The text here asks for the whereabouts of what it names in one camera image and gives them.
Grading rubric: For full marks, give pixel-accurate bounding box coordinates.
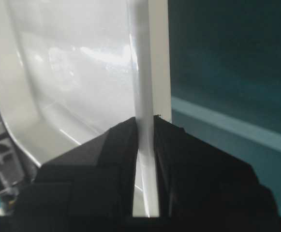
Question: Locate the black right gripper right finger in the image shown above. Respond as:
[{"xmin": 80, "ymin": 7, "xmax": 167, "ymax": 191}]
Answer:
[{"xmin": 154, "ymin": 116, "xmax": 280, "ymax": 232}]

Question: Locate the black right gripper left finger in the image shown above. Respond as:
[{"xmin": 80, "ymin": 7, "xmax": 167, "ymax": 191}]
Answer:
[{"xmin": 14, "ymin": 117, "xmax": 138, "ymax": 232}]

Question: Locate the white plastic case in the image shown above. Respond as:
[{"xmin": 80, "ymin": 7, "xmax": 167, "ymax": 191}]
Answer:
[{"xmin": 0, "ymin": 0, "xmax": 172, "ymax": 218}]

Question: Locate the teal table mat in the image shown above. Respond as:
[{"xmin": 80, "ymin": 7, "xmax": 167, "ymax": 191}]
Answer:
[{"xmin": 0, "ymin": 0, "xmax": 281, "ymax": 217}]

